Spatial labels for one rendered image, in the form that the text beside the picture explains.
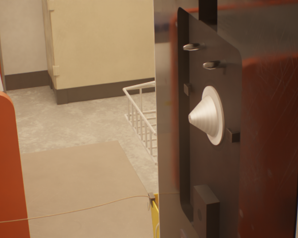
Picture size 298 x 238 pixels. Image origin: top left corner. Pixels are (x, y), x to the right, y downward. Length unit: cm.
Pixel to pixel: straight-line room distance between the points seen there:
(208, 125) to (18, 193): 46
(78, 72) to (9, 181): 286
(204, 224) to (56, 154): 105
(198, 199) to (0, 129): 38
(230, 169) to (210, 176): 7
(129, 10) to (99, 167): 226
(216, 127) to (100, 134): 288
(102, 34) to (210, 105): 319
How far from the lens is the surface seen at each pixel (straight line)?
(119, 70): 395
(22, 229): 111
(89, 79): 393
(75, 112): 386
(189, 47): 71
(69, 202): 155
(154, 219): 112
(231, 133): 65
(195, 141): 79
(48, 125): 373
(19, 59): 423
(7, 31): 417
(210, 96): 70
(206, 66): 65
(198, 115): 70
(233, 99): 65
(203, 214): 75
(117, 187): 159
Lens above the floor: 149
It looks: 23 degrees down
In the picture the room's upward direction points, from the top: 2 degrees counter-clockwise
